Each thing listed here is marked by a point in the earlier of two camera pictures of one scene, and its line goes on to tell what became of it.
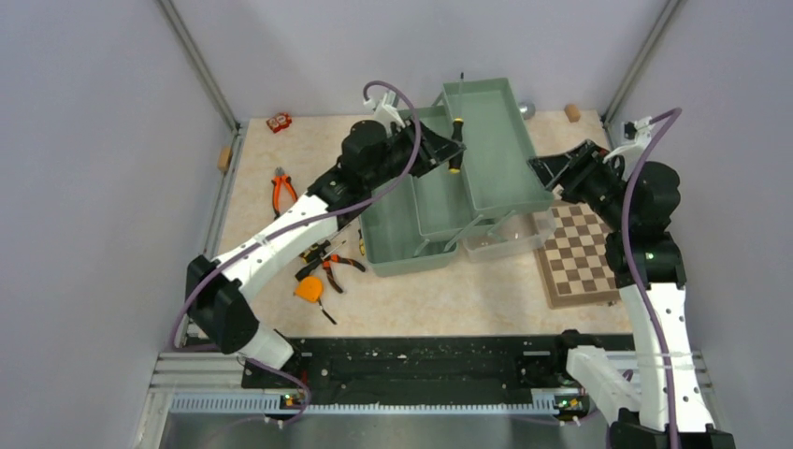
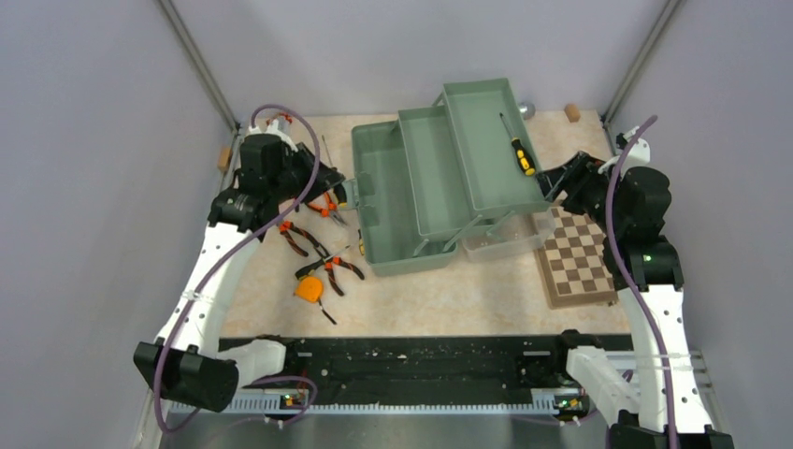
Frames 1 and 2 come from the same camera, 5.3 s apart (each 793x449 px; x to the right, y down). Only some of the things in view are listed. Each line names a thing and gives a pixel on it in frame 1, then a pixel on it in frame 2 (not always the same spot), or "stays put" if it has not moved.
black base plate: [418, 367] stays put
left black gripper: [434, 149] -> [323, 178]
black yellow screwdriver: [361, 243] stays put
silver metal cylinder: [527, 109] stays put
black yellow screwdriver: [455, 165] -> [524, 159]
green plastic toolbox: [497, 204] stays put
